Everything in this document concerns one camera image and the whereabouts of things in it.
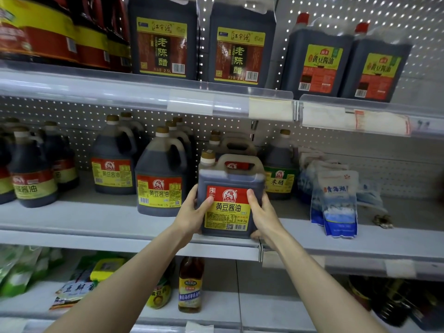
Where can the person's left hand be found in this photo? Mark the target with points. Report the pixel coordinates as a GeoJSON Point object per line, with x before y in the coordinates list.
{"type": "Point", "coordinates": [191, 217]}

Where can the person's right hand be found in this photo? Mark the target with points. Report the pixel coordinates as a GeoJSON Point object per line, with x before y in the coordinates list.
{"type": "Point", "coordinates": [269, 222]}

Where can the white metal store shelving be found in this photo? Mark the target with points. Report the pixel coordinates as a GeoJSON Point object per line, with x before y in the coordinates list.
{"type": "Point", "coordinates": [90, 218]}

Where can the person's left forearm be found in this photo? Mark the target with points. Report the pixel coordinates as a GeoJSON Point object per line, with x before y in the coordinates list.
{"type": "Point", "coordinates": [125, 291]}

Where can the person's right forearm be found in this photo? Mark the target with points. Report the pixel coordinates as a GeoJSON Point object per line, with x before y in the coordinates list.
{"type": "Point", "coordinates": [326, 291]}

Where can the row of dark red-capped bottles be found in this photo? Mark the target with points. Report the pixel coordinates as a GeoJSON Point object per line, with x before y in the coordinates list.
{"type": "Point", "coordinates": [41, 31]}

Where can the dark jug yellow green label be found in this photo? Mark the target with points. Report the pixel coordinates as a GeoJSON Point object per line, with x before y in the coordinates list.
{"type": "Point", "coordinates": [279, 180]}

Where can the blue white packages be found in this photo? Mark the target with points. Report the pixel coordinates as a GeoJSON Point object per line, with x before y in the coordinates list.
{"type": "Point", "coordinates": [336, 204]}

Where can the small amber bottle yellow label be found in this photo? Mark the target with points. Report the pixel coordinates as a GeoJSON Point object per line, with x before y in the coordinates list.
{"type": "Point", "coordinates": [191, 291]}

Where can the small green bottle yellow label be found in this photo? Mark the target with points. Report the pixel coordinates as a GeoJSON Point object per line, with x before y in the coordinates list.
{"type": "Point", "coordinates": [161, 294]}

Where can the green lidded seasoning tubs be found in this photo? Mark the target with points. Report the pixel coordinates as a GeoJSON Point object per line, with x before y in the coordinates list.
{"type": "Point", "coordinates": [107, 268]}

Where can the dark bottle red yellow label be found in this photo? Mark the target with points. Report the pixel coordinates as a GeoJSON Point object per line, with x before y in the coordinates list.
{"type": "Point", "coordinates": [64, 170]}

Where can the green packet white blue label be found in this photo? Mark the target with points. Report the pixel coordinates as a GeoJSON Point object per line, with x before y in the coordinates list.
{"type": "Point", "coordinates": [73, 294]}

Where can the white green bag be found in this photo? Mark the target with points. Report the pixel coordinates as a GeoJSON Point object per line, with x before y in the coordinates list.
{"type": "Point", "coordinates": [17, 272]}
{"type": "Point", "coordinates": [52, 258]}

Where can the black jug orange label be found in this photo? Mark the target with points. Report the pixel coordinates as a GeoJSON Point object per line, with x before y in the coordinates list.
{"type": "Point", "coordinates": [319, 65]}
{"type": "Point", "coordinates": [378, 72]}

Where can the black jug brown gold label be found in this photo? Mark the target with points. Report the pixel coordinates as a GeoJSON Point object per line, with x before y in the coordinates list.
{"type": "Point", "coordinates": [239, 52]}
{"type": "Point", "coordinates": [161, 45]}

